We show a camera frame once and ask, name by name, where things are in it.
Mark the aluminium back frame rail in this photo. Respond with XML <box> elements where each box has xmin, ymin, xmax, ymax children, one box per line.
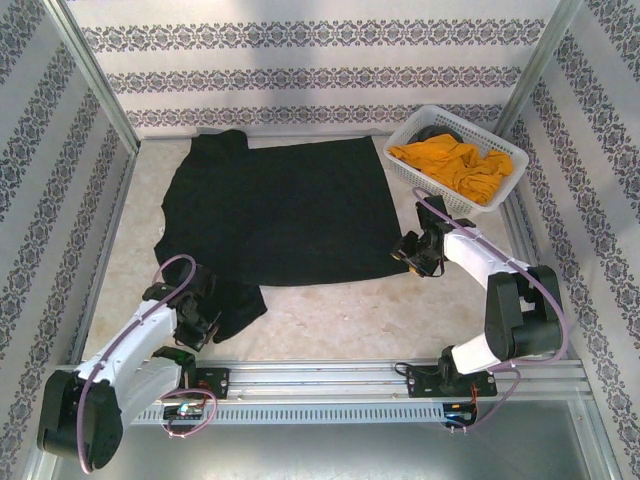
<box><xmin>137</xmin><ymin>130</ymin><xmax>401</xmax><ymax>146</ymax></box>

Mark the small controller board blue light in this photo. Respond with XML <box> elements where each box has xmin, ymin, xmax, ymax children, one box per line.
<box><xmin>443</xmin><ymin>402</ymin><xmax>479</xmax><ymax>427</ymax></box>

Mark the aluminium frame post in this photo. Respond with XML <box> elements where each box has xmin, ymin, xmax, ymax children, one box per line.
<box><xmin>492</xmin><ymin>0</ymin><xmax>586</xmax><ymax>139</ymax></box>
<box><xmin>47</xmin><ymin>0</ymin><xmax>141</xmax><ymax>151</ymax></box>

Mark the dark grey t-shirt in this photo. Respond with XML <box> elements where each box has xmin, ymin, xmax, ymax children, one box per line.
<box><xmin>417</xmin><ymin>124</ymin><xmax>464</xmax><ymax>146</ymax></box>

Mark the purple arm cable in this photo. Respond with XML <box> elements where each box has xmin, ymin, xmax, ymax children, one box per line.
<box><xmin>412</xmin><ymin>187</ymin><xmax>571</xmax><ymax>434</ymax></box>
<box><xmin>77</xmin><ymin>253</ymin><xmax>219</xmax><ymax>475</ymax></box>

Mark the aluminium side frame rail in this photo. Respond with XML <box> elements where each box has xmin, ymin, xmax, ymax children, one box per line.
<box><xmin>499</xmin><ymin>192</ymin><xmax>576</xmax><ymax>361</ymax></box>

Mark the grey metal base panel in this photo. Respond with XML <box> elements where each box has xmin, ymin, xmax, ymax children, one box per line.
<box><xmin>29</xmin><ymin>394</ymin><xmax>626</xmax><ymax>480</ymax></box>

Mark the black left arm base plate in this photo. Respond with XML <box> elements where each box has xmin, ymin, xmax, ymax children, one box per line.
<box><xmin>192</xmin><ymin>367</ymin><xmax>231</xmax><ymax>400</ymax></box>

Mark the yellow t-shirt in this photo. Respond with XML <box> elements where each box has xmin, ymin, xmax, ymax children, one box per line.
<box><xmin>388</xmin><ymin>133</ymin><xmax>515</xmax><ymax>206</ymax></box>

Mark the small controller board green light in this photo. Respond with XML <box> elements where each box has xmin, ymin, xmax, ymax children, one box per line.
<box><xmin>163</xmin><ymin>403</ymin><xmax>205</xmax><ymax>420</ymax></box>

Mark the white plastic basket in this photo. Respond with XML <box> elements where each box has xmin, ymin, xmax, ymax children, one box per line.
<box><xmin>382</xmin><ymin>104</ymin><xmax>530</xmax><ymax>217</ymax></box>

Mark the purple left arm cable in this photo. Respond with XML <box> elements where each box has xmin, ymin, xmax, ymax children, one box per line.
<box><xmin>77</xmin><ymin>253</ymin><xmax>219</xmax><ymax>475</ymax></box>

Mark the black t-shirt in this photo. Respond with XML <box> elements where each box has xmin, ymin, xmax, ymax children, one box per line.
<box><xmin>152</xmin><ymin>128</ymin><xmax>405</xmax><ymax>345</ymax></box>

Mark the slotted grey cable duct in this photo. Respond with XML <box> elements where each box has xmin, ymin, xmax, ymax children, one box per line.
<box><xmin>134</xmin><ymin>402</ymin><xmax>476</xmax><ymax>426</ymax></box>

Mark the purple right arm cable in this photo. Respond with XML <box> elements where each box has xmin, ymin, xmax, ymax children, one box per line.
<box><xmin>412</xmin><ymin>187</ymin><xmax>571</xmax><ymax>434</ymax></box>

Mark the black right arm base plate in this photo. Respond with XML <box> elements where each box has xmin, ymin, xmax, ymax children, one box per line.
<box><xmin>405</xmin><ymin>363</ymin><xmax>499</xmax><ymax>399</ymax></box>

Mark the aluminium mounting rail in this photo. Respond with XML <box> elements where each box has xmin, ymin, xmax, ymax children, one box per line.
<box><xmin>49</xmin><ymin>358</ymin><xmax>586</xmax><ymax>397</ymax></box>

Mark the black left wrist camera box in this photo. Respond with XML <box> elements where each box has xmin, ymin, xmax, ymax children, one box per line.
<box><xmin>192</xmin><ymin>267</ymin><xmax>220</xmax><ymax>301</ymax></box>

